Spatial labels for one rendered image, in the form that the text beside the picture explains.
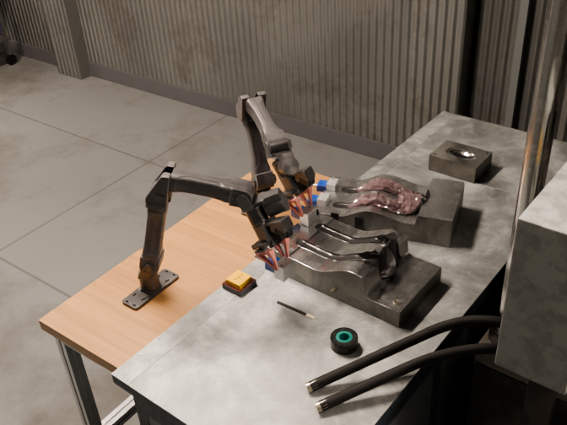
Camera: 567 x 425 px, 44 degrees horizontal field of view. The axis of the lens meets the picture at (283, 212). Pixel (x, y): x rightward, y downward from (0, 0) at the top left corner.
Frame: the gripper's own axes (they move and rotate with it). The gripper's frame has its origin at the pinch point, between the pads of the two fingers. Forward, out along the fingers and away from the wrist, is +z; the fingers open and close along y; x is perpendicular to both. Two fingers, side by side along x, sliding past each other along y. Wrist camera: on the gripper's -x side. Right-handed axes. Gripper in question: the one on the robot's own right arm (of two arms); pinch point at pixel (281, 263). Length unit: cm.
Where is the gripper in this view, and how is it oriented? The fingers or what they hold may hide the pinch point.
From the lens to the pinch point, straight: 210.6
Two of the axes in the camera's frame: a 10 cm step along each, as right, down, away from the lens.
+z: 4.3, 8.7, 2.3
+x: -6.7, 1.3, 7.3
